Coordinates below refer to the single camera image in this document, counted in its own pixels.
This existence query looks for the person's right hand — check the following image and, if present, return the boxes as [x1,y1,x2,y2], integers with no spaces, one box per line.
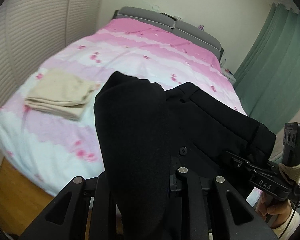
[256,192,292,225]

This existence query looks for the white bedside table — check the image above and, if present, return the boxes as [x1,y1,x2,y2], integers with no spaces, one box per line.
[221,68,236,85]

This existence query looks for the folded beige garment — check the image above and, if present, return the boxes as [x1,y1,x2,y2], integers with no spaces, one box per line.
[25,69,101,120]

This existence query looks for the grey bed headboard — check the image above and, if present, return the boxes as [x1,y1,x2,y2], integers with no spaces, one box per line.
[112,7,224,61]

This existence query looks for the black pants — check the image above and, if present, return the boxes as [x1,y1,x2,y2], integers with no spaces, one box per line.
[94,72,276,239]

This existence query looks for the black camera box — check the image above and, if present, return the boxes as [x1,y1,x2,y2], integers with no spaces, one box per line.
[281,122,300,167]

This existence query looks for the green curtain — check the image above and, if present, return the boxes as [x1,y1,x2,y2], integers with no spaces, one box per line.
[234,4,300,133]

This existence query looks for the white louvered wardrobe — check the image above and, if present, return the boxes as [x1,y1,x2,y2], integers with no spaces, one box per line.
[0,0,102,167]

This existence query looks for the pink floral bedspread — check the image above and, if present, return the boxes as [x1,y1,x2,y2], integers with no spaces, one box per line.
[0,18,246,196]

